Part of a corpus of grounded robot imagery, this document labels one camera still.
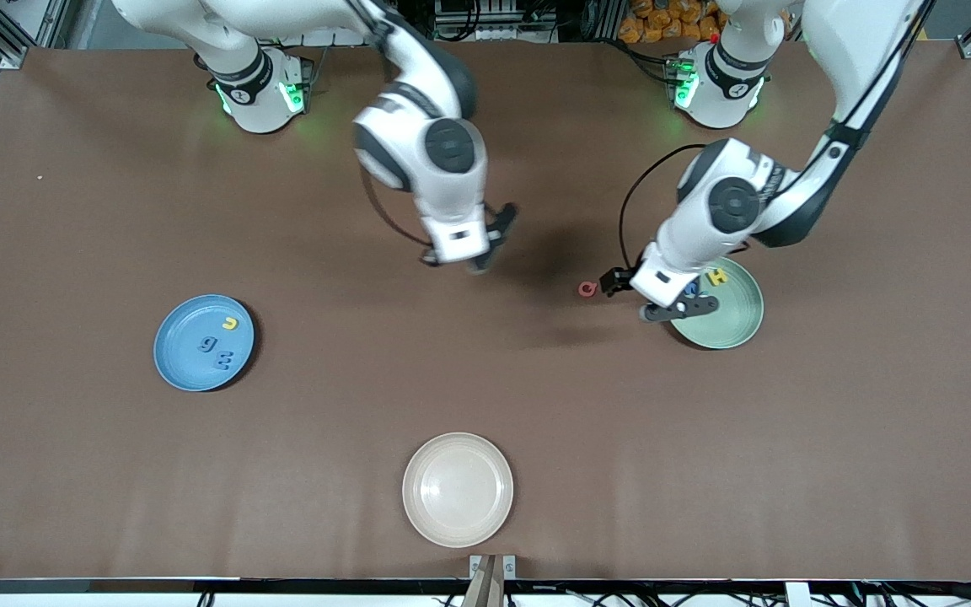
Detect blue plate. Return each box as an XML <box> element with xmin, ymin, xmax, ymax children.
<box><xmin>153</xmin><ymin>293</ymin><xmax>256</xmax><ymax>393</ymax></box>

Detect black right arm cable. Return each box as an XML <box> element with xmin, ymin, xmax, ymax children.
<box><xmin>361</xmin><ymin>164</ymin><xmax>434</xmax><ymax>250</ymax></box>

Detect metal table edge bracket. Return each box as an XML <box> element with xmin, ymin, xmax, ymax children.
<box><xmin>469</xmin><ymin>554</ymin><xmax>517</xmax><ymax>607</ymax></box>

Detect green plate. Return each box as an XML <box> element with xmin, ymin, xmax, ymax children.
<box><xmin>669</xmin><ymin>257</ymin><xmax>765</xmax><ymax>351</ymax></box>

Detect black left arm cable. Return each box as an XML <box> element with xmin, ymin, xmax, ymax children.
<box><xmin>618</xmin><ymin>143</ymin><xmax>710</xmax><ymax>272</ymax></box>

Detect white power strip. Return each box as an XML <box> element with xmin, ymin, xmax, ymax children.
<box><xmin>283</xmin><ymin>28</ymin><xmax>366</xmax><ymax>48</ymax></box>

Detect beige plate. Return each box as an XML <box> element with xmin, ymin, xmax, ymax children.
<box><xmin>402</xmin><ymin>432</ymin><xmax>515</xmax><ymax>549</ymax></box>

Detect tangled floor cables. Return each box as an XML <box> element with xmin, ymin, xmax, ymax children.
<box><xmin>856</xmin><ymin>567</ymin><xmax>971</xmax><ymax>607</ymax></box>

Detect orange bags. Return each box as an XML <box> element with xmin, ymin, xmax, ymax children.
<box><xmin>618</xmin><ymin>0</ymin><xmax>724</xmax><ymax>45</ymax></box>

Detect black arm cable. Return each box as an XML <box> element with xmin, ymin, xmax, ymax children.
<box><xmin>361</xmin><ymin>164</ymin><xmax>434</xmax><ymax>250</ymax></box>
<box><xmin>618</xmin><ymin>143</ymin><xmax>710</xmax><ymax>272</ymax></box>

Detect metal equipment rack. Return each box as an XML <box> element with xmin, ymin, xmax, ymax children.
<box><xmin>433</xmin><ymin>0</ymin><xmax>566</xmax><ymax>43</ymax></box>

